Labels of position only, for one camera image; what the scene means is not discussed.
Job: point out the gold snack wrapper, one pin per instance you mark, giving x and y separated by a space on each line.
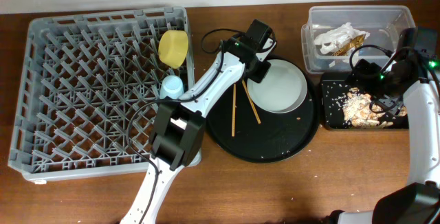
353 44

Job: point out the light blue plastic cup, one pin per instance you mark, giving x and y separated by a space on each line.
172 86

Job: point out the round black tray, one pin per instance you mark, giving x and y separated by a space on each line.
278 137

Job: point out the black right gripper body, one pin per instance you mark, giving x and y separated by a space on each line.
374 80

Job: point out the black rectangular tray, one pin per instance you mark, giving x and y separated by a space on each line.
333 114

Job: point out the grey dishwasher rack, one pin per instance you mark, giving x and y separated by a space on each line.
87 94

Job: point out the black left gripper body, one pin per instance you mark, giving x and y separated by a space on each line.
258 69

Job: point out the food scraps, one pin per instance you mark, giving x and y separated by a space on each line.
361 109

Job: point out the grey round plate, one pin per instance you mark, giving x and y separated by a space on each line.
283 89

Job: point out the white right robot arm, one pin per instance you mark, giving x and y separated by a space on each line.
412 76

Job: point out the clear plastic bin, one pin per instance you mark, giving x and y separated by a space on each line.
383 22

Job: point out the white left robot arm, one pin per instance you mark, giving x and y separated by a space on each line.
179 124

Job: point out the white napkin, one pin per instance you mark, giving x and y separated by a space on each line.
333 40

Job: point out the yellow bowl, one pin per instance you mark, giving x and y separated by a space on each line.
173 48

